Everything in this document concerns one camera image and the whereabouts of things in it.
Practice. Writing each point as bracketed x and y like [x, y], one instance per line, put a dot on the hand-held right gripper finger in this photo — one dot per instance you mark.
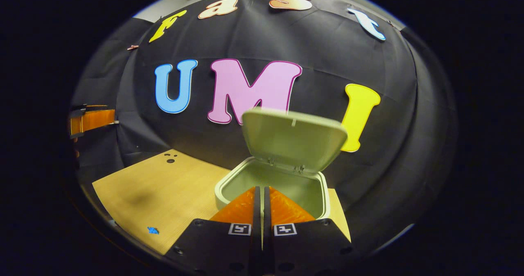
[257, 210]
[267, 210]

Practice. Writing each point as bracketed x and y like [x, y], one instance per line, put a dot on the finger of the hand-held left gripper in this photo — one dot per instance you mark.
[92, 120]

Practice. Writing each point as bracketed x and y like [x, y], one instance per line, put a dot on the pale green desktop garbage bin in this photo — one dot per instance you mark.
[286, 141]

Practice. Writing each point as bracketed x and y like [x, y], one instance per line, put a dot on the blue paper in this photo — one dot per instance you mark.
[153, 230]

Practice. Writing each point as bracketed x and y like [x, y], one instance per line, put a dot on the wooden desktop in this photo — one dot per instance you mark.
[163, 194]

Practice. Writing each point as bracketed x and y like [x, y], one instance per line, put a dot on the black backdrop cloth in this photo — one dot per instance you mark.
[327, 63]

